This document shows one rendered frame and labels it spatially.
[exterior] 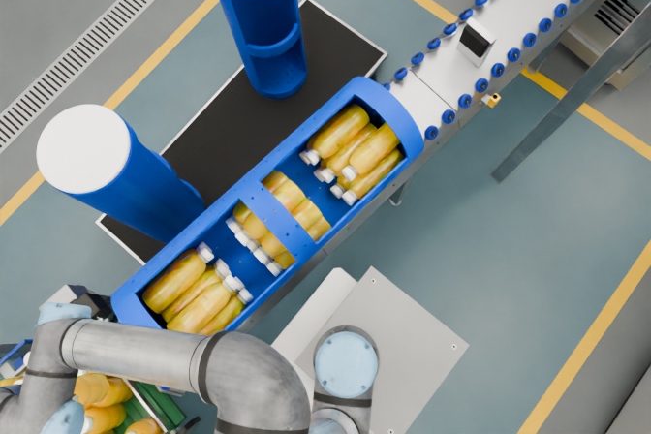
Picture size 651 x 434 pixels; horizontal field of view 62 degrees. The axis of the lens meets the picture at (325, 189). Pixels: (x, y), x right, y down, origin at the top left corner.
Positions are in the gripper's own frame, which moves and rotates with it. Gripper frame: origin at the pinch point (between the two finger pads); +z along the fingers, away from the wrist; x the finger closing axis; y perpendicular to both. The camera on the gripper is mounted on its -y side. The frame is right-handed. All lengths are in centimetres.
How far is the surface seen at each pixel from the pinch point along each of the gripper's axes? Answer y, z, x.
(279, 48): 107, 76, 69
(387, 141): 96, 19, 2
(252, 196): 58, 12, 11
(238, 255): 46, 39, 7
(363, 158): 88, 19, 3
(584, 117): 215, 130, -30
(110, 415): -6.0, 34.6, -6.0
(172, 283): 29.0, 21.2, 8.6
